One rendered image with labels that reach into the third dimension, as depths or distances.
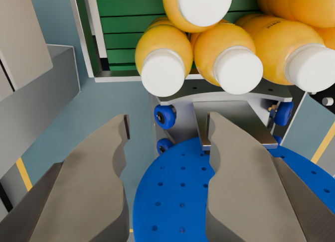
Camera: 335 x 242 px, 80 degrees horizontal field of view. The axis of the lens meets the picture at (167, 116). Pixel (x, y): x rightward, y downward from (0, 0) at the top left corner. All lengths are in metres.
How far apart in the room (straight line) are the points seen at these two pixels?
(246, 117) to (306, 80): 0.14
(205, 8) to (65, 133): 1.64
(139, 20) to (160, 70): 0.19
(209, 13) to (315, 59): 0.10
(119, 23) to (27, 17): 0.14
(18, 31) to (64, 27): 1.14
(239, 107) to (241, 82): 0.18
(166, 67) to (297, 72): 0.12
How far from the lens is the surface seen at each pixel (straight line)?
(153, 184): 0.30
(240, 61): 0.19
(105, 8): 0.37
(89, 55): 0.31
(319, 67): 0.22
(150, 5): 0.36
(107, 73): 0.32
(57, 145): 1.86
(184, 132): 0.41
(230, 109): 0.36
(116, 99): 1.45
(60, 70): 1.24
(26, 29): 0.28
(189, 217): 0.27
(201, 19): 0.17
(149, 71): 0.18
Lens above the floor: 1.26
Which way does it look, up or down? 59 degrees down
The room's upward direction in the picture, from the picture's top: 180 degrees counter-clockwise
